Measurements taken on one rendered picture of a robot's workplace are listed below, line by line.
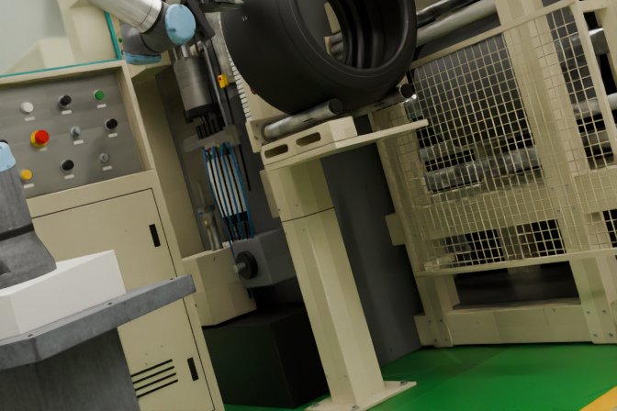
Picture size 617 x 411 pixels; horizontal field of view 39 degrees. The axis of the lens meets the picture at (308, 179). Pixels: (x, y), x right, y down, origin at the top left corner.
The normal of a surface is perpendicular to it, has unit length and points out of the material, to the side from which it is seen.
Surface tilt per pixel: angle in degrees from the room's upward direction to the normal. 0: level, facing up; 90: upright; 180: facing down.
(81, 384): 90
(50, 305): 90
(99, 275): 90
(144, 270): 90
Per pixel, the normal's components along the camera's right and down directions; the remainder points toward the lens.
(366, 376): 0.58, -0.17
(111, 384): 0.88, -0.26
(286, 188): -0.77, 0.22
